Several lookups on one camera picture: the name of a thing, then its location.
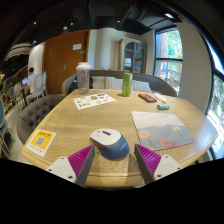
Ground black and red box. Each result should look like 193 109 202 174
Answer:
137 93 158 104

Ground white dining chair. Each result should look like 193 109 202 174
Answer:
33 72 48 98

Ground painted landscape mouse pad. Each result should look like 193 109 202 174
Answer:
131 110 196 152

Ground large black-framed window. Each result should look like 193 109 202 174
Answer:
203 49 224 158

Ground yellow code sticker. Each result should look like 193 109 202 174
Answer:
25 128 57 158

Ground grey-brown curved sofa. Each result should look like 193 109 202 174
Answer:
61 69 178 98

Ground green drink can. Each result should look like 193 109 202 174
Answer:
121 72 134 98

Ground striped cushion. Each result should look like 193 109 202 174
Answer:
91 76 107 90
131 79 153 94
104 77 124 91

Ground white sticker sheet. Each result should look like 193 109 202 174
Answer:
72 92 118 111

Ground clear shaker bottle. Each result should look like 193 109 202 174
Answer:
75 61 93 95

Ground black and orange bag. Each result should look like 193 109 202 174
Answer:
67 75 80 95

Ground small teal pack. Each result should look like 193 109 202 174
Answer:
156 104 171 111

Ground person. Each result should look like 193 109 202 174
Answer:
26 67 37 96

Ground grey tufted chair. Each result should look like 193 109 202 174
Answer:
16 93 66 145

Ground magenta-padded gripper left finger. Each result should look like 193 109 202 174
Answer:
45 144 97 188

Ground white and blue computer mouse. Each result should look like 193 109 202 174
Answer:
89 128 130 161

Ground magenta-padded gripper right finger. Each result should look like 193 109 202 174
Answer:
133 143 184 185

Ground glass-door cabinet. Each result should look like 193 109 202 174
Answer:
118 37 148 75

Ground white plastic wrapper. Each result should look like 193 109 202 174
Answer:
153 92 168 104

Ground wooden door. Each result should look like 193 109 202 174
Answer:
43 30 90 96

